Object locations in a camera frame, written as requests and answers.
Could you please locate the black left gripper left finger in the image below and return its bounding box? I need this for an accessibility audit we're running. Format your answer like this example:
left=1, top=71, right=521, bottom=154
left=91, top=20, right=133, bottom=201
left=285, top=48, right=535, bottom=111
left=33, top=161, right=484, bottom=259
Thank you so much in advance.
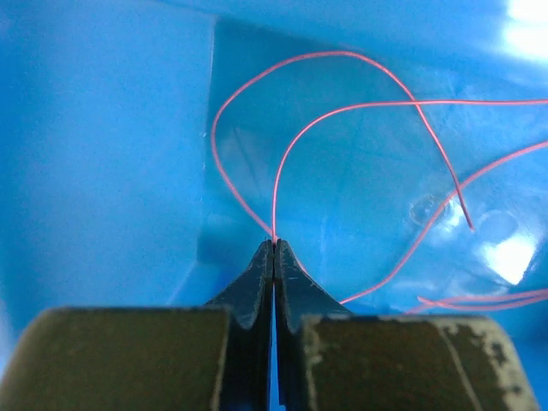
left=1, top=241, right=274, bottom=410

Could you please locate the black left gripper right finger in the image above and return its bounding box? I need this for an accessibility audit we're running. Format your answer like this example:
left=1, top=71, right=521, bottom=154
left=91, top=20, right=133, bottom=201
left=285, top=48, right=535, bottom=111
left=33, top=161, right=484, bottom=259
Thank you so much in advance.
left=273, top=240, right=539, bottom=410

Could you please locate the thin red wire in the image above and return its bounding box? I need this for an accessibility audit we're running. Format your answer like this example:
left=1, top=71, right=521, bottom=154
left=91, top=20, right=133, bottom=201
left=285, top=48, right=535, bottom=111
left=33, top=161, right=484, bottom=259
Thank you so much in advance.
left=211, top=51, right=548, bottom=315

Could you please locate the blue plastic divided bin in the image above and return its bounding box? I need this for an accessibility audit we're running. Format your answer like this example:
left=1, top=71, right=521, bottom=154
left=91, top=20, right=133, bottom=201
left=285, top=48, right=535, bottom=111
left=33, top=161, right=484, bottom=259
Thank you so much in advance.
left=1, top=1, right=547, bottom=410

